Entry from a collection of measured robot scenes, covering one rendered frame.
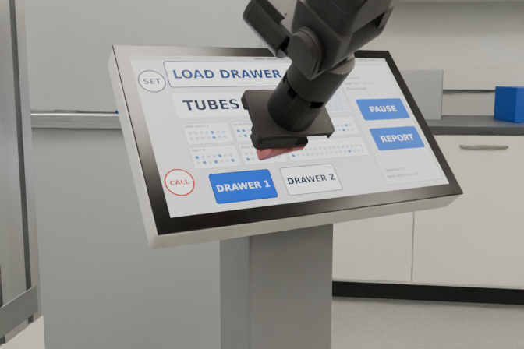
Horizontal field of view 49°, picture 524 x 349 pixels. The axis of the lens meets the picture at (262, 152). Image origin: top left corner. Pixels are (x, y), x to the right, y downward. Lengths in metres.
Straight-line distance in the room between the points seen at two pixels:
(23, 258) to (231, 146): 0.39
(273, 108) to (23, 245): 0.30
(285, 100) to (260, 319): 0.44
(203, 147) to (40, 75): 1.01
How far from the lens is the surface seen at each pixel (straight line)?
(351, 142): 0.93
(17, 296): 0.53
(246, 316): 0.96
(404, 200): 0.92
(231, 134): 0.84
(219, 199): 0.78
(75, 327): 1.89
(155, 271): 1.73
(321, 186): 0.85
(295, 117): 0.64
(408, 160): 0.97
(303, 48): 0.53
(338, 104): 0.97
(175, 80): 0.87
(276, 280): 0.95
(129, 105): 0.83
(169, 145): 0.80
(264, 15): 0.62
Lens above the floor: 1.16
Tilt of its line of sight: 8 degrees down
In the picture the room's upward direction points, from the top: straight up
